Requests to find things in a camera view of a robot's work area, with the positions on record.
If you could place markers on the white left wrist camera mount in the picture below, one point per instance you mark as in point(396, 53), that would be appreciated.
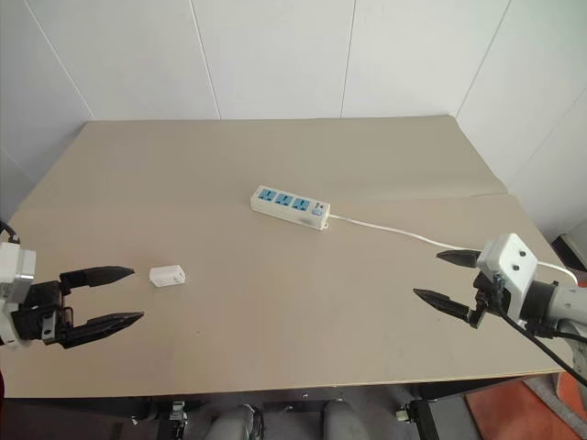
point(16, 263)

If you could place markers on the white power strip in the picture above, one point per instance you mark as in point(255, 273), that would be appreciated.
point(289, 206)

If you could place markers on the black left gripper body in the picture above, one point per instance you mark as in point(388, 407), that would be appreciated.
point(43, 316)

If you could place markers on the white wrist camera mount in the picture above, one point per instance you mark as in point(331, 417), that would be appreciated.
point(509, 263)
point(16, 263)

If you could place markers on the white plug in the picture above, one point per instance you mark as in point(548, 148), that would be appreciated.
point(167, 276)

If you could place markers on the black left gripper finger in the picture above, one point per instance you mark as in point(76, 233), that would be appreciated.
point(98, 274)
point(107, 324)

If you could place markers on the black table frame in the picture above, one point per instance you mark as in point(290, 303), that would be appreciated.
point(114, 410)

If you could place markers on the grey rounded robot leg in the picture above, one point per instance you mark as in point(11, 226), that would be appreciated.
point(344, 421)
point(236, 424)

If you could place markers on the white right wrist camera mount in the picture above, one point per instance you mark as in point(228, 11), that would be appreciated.
point(509, 263)

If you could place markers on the dark grey box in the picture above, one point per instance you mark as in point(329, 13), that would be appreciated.
point(573, 252)

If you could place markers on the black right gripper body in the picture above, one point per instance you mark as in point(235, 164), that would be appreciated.
point(488, 295)

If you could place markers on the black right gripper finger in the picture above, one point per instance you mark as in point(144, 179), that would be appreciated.
point(447, 304)
point(461, 258)

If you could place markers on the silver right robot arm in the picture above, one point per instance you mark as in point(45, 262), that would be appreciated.
point(571, 300)

